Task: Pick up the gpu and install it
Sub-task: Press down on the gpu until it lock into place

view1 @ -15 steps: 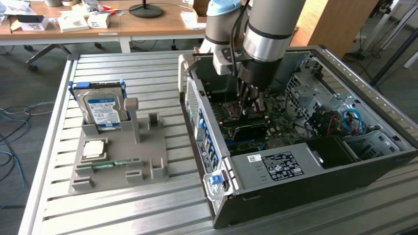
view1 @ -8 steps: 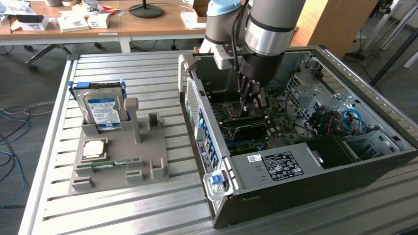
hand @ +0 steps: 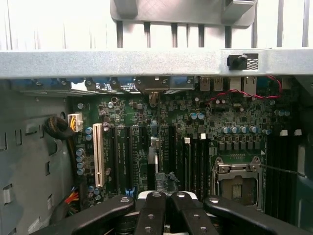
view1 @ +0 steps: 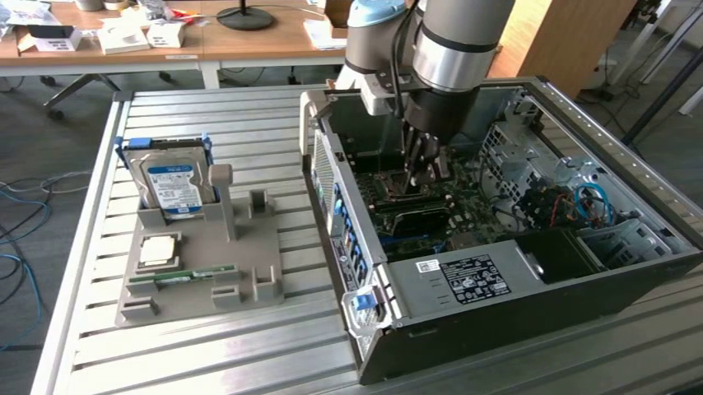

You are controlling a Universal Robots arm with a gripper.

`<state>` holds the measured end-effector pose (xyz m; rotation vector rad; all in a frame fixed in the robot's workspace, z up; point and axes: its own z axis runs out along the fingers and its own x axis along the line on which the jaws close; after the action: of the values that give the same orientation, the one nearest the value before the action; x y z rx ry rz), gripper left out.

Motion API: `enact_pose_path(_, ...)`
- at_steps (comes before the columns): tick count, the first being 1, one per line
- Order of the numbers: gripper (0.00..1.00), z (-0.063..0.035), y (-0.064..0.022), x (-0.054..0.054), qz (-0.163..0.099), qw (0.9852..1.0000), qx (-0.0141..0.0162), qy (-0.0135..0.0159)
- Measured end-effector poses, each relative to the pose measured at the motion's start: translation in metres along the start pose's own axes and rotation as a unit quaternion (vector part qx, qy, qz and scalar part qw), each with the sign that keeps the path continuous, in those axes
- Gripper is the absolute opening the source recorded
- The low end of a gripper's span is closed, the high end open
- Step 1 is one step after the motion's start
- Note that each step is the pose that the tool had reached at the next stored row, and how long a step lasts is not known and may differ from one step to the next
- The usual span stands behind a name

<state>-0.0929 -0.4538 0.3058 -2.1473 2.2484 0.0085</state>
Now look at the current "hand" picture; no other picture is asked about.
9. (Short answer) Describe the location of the black sleeved power cable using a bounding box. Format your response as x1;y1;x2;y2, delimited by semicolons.
44;116;77;172

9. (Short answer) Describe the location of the short black expansion slot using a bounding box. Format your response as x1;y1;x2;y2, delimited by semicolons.
139;126;148;153

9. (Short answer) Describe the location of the black RAM slot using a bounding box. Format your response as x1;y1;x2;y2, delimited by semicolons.
206;138;213;194
198;133;206;199
284;137;292;225
273;130;288;221
183;137;192;196
192;137;199;196
291;129;302;228
266;137;274;216

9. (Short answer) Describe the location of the black open PC case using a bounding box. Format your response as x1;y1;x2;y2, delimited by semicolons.
0;47;313;235

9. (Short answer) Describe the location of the coloured power wire bundle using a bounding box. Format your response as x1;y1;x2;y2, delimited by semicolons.
64;190;80;216

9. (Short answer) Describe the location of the grey power supply unit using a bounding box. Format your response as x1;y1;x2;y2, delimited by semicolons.
0;82;74;235

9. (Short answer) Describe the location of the white expansion slot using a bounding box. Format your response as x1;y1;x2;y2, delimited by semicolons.
92;123;104;188

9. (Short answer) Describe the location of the green motherboard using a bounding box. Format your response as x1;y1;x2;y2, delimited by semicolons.
69;93;306;221

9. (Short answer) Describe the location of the white power connector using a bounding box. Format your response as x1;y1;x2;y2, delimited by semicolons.
67;112;83;133

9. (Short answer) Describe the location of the black intrusion switch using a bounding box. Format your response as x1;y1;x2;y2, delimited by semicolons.
226;54;247;71

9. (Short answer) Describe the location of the metal CPU socket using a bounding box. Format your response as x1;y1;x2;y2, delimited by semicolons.
211;155;266;214

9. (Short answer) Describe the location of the long black expansion slot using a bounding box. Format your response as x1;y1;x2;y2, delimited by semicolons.
168;124;176;178
126;126;135;194
110;126;119;196

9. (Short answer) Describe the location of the red black twisted wire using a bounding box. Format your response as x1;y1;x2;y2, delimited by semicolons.
206;75;283;108

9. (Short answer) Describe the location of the thin socket locking lever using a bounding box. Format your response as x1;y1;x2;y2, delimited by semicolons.
260;164;308;178

